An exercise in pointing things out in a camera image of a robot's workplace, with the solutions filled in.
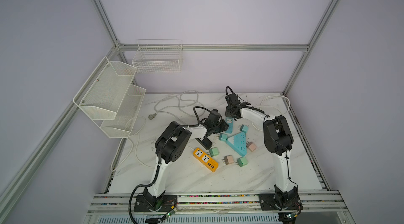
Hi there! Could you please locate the blue power strip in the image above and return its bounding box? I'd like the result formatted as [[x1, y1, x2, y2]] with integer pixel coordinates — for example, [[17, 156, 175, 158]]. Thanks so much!
[[225, 117, 234, 134]]

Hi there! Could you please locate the teal plug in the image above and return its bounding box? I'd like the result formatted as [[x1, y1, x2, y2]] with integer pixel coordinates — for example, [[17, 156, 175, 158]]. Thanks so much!
[[240, 125, 249, 133], [219, 133, 228, 141]]

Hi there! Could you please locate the black power strip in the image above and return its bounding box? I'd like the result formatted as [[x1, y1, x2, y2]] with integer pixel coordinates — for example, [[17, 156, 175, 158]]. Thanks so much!
[[199, 137, 213, 150]]

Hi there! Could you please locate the green plug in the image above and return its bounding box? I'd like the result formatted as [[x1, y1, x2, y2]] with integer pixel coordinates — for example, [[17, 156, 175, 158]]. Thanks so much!
[[237, 157, 248, 167], [209, 147, 219, 157]]

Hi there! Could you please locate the teal triangular power strip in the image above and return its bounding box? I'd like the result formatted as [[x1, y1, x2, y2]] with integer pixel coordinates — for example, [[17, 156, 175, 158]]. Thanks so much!
[[226, 132, 247, 157]]

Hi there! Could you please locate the orange power strip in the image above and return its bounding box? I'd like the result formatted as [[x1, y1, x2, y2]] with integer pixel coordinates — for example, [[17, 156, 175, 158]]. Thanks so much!
[[193, 148, 219, 172]]

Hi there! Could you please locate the pink plug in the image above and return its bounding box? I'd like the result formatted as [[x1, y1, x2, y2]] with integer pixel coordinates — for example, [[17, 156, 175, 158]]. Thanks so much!
[[223, 155, 234, 165], [246, 142, 257, 152]]

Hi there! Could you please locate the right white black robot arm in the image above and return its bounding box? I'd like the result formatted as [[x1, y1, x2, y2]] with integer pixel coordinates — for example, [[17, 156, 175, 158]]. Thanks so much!
[[225, 86, 298, 210]]

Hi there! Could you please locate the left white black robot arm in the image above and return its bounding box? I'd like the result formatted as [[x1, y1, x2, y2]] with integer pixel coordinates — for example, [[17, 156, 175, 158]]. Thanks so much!
[[129, 106, 229, 212]]

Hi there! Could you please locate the lower white mesh shelf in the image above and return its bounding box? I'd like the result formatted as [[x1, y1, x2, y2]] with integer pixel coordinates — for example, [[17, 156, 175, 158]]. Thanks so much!
[[101, 85, 146, 138]]

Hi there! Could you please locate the white mesh shelf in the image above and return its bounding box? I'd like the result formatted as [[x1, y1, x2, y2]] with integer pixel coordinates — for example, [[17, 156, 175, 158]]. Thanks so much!
[[101, 85, 146, 138], [73, 57, 137, 120]]

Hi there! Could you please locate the upper white mesh shelf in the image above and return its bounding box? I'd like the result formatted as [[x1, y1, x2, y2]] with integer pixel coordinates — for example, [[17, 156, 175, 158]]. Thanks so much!
[[73, 57, 137, 120]]

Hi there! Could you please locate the white cable of blue strip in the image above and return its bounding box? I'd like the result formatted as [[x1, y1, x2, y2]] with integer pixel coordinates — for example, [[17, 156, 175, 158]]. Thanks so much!
[[249, 95, 291, 131]]

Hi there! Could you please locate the grey cable of black strip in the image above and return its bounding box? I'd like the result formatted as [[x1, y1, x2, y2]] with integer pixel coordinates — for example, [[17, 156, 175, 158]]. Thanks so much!
[[147, 90, 206, 130]]

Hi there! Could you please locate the white wire basket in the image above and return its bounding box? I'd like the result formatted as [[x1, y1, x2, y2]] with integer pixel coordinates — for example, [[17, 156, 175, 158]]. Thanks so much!
[[132, 39, 183, 73]]

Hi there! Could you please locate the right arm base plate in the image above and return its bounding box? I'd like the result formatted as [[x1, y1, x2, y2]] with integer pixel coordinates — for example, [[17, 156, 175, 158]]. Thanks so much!
[[258, 192, 303, 211]]

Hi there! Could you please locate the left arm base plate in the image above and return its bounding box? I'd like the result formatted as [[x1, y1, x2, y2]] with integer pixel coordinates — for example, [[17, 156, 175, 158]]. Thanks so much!
[[132, 195, 178, 213]]

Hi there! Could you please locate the white cable of orange strip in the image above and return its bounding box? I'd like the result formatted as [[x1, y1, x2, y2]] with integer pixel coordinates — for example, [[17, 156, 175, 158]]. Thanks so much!
[[110, 116, 195, 173]]

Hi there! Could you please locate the aluminium mounting rail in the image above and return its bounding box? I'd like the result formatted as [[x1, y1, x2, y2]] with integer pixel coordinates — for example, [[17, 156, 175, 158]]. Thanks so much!
[[87, 190, 348, 215]]

